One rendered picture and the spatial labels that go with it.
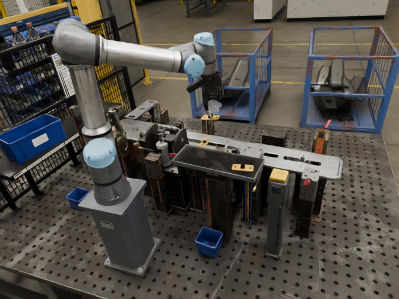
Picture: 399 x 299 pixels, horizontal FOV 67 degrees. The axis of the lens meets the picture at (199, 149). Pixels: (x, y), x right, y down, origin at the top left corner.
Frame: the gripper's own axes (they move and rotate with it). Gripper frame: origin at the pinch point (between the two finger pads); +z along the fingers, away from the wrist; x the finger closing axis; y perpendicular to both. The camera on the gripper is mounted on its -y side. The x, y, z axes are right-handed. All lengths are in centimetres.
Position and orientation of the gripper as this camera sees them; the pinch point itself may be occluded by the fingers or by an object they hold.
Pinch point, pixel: (209, 114)
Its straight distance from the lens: 137.9
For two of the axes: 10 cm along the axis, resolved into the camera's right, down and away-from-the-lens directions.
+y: 9.3, 0.7, -3.5
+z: 1.5, 8.1, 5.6
